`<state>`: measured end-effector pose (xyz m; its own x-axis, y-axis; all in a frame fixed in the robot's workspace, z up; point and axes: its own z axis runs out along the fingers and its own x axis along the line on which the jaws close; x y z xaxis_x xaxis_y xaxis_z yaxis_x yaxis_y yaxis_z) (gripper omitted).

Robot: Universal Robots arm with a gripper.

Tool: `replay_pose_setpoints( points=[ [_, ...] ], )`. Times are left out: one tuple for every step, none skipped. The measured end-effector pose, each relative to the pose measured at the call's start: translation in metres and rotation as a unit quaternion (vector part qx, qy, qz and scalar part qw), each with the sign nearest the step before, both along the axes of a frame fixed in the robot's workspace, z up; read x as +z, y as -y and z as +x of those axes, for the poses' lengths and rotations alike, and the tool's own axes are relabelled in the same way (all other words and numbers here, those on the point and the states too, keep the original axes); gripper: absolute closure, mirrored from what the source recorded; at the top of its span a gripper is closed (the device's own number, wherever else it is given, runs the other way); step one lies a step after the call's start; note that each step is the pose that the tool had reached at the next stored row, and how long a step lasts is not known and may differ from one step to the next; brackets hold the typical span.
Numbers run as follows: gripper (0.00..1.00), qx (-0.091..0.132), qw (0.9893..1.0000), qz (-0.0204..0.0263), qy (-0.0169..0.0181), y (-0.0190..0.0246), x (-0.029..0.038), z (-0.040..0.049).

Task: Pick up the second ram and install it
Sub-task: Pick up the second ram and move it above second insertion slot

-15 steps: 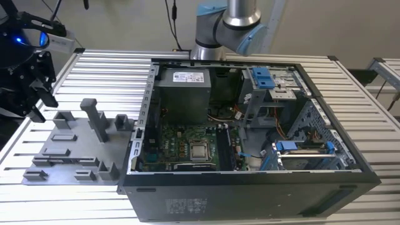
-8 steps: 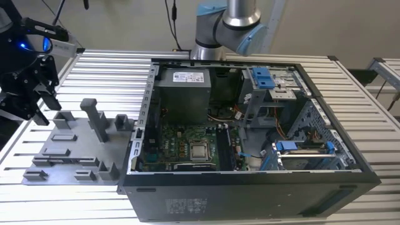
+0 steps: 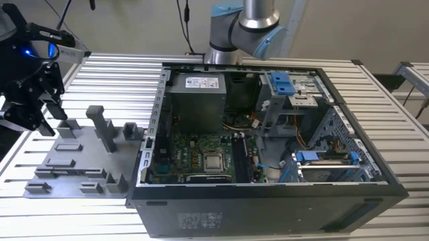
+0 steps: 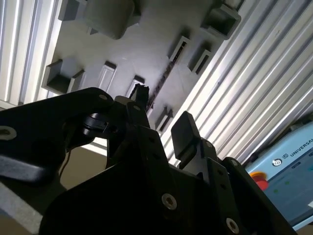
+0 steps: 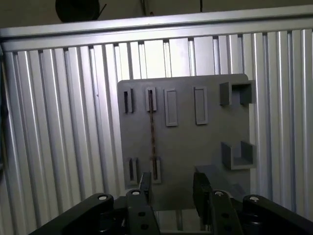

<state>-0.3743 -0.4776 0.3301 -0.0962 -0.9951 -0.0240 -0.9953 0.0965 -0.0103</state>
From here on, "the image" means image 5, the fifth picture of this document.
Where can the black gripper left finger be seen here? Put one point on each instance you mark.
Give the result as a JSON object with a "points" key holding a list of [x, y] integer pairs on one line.
{"points": [[139, 213]]}

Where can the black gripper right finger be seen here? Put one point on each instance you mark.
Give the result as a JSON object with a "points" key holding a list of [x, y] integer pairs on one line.
{"points": [[222, 213]]}

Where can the blue RAM stick black chips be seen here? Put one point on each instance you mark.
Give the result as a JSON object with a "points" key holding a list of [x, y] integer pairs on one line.
{"points": [[152, 132]]}

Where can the grey plastic parts rack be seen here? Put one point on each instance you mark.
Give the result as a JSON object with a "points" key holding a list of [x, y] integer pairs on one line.
{"points": [[185, 142]]}

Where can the black round floor object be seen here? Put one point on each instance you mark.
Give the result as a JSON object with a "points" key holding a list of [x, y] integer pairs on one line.
{"points": [[75, 9]]}

